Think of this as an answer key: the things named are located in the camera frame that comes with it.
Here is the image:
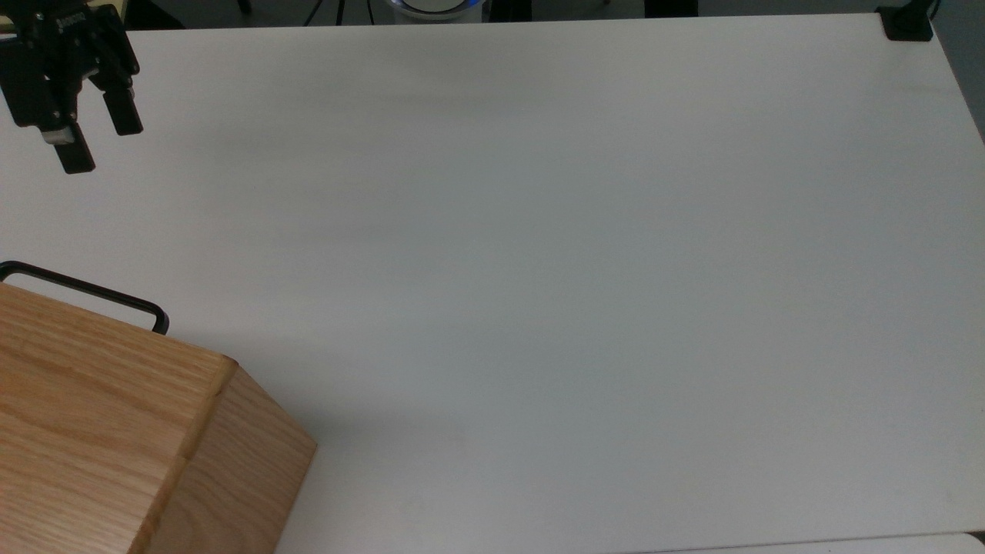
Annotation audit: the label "black table clamp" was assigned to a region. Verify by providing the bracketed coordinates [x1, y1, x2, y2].
[876, 0, 937, 42]

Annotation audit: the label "robot base with blue ring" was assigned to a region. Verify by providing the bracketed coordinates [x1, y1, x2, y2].
[383, 0, 487, 24]

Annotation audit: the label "wooden drawer cabinet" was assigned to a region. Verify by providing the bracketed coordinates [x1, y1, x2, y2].
[0, 282, 319, 554]

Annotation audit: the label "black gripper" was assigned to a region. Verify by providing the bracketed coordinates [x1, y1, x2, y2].
[0, 0, 145, 175]

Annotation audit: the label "black metal drawer handle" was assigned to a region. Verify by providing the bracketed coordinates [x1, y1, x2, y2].
[0, 261, 171, 336]

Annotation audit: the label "black tripod legs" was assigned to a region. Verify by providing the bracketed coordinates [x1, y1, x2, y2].
[302, 0, 349, 27]

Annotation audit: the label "white adjoining table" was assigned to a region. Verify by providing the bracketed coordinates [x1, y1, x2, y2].
[639, 532, 985, 554]

